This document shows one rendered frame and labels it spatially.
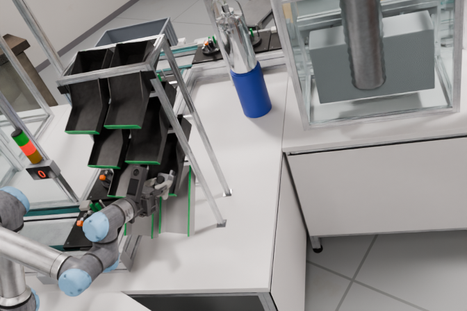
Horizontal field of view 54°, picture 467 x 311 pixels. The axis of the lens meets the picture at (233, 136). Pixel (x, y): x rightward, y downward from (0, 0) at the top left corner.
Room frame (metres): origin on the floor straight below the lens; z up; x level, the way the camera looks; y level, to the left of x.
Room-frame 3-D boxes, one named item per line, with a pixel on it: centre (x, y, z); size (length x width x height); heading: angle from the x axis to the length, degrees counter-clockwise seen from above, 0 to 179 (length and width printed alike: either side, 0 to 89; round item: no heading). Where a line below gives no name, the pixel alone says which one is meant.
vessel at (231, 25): (1.99, -0.17, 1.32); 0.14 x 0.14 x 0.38
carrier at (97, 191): (1.70, 0.58, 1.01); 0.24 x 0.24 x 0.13; 69
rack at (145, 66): (1.44, 0.29, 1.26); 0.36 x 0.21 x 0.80; 69
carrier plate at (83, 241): (1.46, 0.68, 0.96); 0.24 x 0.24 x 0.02; 69
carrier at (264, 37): (2.52, -0.30, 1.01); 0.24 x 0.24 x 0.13; 69
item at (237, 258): (1.87, 0.52, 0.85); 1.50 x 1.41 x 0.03; 69
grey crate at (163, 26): (3.59, 0.51, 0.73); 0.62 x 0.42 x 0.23; 69
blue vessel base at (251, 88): (1.99, -0.17, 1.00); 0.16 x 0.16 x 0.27
